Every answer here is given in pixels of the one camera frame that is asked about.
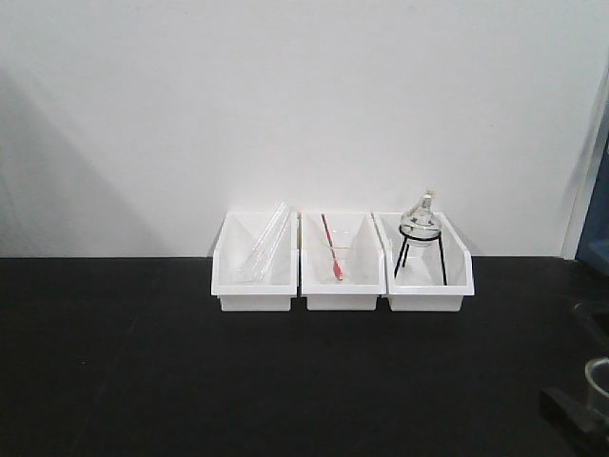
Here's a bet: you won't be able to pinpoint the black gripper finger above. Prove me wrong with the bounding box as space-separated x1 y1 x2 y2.
539 387 608 456

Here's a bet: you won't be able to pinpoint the clear glass beaker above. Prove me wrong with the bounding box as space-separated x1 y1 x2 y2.
584 357 609 416

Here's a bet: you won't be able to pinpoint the blue cabinet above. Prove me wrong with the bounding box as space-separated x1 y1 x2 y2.
576 148 609 276

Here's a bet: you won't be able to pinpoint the small glass beaker in bin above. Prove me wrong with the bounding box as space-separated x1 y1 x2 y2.
326 228 352 283

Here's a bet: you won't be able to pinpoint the right white storage bin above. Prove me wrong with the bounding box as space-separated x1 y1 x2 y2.
373 211 475 311

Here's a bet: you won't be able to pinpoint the white storage bin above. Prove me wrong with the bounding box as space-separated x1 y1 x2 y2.
300 210 386 310
211 211 299 311
373 211 475 311

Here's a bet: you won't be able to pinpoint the glass alcohol lamp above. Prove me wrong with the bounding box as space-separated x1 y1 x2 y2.
399 190 442 248

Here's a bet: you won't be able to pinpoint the middle white storage bin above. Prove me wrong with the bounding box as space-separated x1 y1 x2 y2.
300 210 386 310

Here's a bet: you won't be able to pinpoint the red thermometer stick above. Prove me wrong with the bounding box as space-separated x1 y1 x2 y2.
321 213 344 282

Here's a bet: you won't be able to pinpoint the clear glass rods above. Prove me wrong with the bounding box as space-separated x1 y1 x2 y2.
235 202 290 283

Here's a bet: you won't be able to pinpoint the left white storage bin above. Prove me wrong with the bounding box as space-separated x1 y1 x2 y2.
211 211 299 311

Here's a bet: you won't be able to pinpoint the black wire tripod stand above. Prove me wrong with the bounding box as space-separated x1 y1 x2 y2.
393 225 448 286

